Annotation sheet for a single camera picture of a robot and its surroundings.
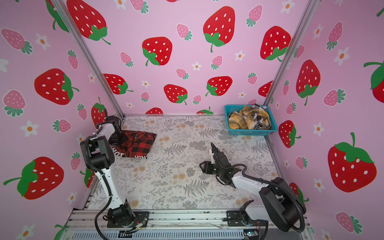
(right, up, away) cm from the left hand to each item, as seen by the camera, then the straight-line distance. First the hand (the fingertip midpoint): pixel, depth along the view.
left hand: (119, 142), depth 102 cm
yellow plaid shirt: (+91, +17, +4) cm, 93 cm away
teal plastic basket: (+82, +26, +12) cm, 86 cm away
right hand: (+57, -12, -16) cm, 60 cm away
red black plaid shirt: (+14, -1, -4) cm, 15 cm away
